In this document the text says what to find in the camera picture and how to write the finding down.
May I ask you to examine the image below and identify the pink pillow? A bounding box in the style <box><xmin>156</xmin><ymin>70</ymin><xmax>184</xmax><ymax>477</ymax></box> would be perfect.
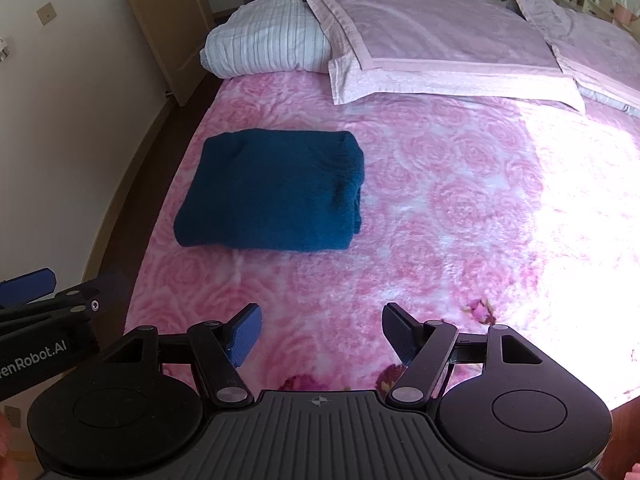
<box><xmin>305</xmin><ymin>0</ymin><xmax>585</xmax><ymax>112</ymax></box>
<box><xmin>511</xmin><ymin>0</ymin><xmax>640</xmax><ymax>117</ymax></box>

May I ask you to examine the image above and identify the white striped pillow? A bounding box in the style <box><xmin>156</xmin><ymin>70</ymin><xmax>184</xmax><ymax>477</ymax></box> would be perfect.
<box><xmin>200</xmin><ymin>0</ymin><xmax>331</xmax><ymax>79</ymax></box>

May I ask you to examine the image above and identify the person's hand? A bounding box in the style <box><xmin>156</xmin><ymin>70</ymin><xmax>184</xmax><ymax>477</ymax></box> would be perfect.
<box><xmin>0</xmin><ymin>414</ymin><xmax>12</xmax><ymax>460</ymax></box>

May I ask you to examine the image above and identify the dark blue knit sweater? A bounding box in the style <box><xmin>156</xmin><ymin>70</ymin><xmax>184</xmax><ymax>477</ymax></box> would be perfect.
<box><xmin>174</xmin><ymin>129</ymin><xmax>364</xmax><ymax>252</ymax></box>

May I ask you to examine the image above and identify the pink container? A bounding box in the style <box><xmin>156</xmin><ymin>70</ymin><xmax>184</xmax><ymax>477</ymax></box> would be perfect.
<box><xmin>613</xmin><ymin>3</ymin><xmax>637</xmax><ymax>25</ymax></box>

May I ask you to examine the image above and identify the wall switch plate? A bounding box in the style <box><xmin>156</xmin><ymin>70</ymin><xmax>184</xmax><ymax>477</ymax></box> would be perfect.
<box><xmin>37</xmin><ymin>2</ymin><xmax>56</xmax><ymax>26</ymax></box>

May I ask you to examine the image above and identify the pink floral bed blanket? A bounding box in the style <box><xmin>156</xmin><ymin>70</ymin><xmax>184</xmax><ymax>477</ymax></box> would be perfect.
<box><xmin>126</xmin><ymin>72</ymin><xmax>639</xmax><ymax>408</ymax></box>

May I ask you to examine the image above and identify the pink pillow right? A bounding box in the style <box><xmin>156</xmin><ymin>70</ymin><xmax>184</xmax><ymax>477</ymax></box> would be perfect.
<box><xmin>511</xmin><ymin>0</ymin><xmax>640</xmax><ymax>117</ymax></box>

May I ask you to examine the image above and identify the pink pillow left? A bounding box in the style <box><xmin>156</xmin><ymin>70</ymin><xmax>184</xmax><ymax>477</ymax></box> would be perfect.
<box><xmin>305</xmin><ymin>0</ymin><xmax>585</xmax><ymax>112</ymax></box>

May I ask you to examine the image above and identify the wooden door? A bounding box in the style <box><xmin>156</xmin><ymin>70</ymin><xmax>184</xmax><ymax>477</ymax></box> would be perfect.
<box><xmin>127</xmin><ymin>0</ymin><xmax>214</xmax><ymax>106</ymax></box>

